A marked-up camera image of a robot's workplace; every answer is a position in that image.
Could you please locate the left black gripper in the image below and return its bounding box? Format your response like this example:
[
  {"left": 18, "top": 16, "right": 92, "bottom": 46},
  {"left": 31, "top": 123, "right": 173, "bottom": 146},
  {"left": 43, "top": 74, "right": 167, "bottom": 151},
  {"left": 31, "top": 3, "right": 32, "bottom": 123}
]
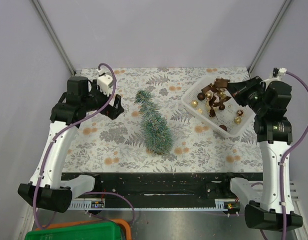
[{"left": 82, "top": 79, "right": 124, "bottom": 119}]

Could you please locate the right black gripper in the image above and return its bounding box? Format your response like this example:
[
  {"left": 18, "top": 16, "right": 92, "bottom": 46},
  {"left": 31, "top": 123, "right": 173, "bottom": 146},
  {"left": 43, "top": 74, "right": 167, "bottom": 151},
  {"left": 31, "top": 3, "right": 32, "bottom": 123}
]
[{"left": 224, "top": 76, "right": 268, "bottom": 115}]

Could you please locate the brown ribbon gold berry garland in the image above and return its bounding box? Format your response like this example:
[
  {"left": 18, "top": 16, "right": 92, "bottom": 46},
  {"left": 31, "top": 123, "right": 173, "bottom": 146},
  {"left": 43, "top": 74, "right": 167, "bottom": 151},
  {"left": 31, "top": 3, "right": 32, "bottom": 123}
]
[{"left": 201, "top": 78, "right": 231, "bottom": 118}]

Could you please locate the white plastic basket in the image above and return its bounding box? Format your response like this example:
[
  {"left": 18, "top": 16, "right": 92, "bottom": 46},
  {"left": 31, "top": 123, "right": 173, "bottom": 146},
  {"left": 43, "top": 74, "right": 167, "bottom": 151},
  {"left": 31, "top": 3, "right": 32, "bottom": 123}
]
[{"left": 181, "top": 76, "right": 255, "bottom": 138}]

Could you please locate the small frosted christmas tree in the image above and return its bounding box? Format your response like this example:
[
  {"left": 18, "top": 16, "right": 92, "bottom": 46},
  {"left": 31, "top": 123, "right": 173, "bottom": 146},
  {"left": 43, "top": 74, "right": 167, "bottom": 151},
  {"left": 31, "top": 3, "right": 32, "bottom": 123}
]
[{"left": 134, "top": 90, "right": 173, "bottom": 155}]

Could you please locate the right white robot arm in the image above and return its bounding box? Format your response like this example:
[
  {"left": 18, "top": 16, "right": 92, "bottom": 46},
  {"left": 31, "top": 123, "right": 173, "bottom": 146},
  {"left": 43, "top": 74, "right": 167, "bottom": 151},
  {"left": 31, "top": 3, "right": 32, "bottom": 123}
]
[{"left": 221, "top": 76, "right": 303, "bottom": 232}]

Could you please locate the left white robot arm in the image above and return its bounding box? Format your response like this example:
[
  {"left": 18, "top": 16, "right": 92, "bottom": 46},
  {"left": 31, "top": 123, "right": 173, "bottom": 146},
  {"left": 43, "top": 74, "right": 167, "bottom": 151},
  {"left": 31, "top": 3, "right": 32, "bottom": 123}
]
[{"left": 17, "top": 73, "right": 124, "bottom": 213}]

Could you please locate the small gold bell ornament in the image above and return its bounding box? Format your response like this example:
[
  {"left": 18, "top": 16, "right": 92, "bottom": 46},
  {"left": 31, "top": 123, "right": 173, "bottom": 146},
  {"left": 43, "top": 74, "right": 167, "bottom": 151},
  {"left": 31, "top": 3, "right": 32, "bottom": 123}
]
[{"left": 234, "top": 116, "right": 242, "bottom": 125}]

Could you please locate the floral patterned mat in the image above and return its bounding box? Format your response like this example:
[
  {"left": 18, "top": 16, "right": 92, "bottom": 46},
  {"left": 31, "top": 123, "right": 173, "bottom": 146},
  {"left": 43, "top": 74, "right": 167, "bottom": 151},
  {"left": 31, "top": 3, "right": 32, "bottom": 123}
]
[{"left": 63, "top": 67, "right": 263, "bottom": 173}]

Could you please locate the dark brown bauble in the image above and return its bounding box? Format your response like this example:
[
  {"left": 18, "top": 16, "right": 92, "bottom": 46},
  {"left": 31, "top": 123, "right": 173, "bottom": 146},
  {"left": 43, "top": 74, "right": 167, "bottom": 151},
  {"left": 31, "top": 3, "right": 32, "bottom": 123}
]
[
  {"left": 219, "top": 124, "right": 228, "bottom": 131},
  {"left": 197, "top": 92, "right": 206, "bottom": 101}
]

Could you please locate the small gold bauble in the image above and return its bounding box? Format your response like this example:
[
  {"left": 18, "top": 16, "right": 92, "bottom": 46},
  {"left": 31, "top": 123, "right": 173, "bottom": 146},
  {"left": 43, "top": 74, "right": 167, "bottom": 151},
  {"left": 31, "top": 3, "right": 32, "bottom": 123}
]
[{"left": 191, "top": 100, "right": 198, "bottom": 108}]

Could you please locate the green plastic bin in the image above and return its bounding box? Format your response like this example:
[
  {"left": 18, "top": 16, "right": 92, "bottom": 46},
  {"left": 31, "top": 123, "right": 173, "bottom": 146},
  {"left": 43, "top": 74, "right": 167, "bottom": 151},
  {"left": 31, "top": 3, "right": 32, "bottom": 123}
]
[{"left": 24, "top": 222, "right": 126, "bottom": 240}]

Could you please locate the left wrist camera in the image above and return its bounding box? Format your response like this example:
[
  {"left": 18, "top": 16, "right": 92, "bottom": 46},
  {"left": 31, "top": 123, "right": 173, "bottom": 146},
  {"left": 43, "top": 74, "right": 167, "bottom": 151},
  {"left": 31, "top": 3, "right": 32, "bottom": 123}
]
[{"left": 96, "top": 73, "right": 113, "bottom": 96}]

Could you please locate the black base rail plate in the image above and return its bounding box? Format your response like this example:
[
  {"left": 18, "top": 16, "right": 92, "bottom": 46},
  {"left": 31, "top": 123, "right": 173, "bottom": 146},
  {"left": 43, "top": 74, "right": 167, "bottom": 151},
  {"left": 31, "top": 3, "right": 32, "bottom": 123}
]
[{"left": 61, "top": 170, "right": 252, "bottom": 208}]

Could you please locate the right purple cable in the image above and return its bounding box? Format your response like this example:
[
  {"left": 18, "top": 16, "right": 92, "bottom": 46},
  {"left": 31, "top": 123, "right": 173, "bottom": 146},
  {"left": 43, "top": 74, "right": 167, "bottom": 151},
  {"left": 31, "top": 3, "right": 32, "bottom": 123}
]
[{"left": 228, "top": 71, "right": 308, "bottom": 240}]

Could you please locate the white slotted cable duct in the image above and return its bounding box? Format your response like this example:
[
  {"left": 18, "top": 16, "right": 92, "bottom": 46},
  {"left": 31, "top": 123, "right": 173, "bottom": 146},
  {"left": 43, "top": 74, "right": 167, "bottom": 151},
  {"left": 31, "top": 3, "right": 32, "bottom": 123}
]
[{"left": 68, "top": 199, "right": 105, "bottom": 211}]

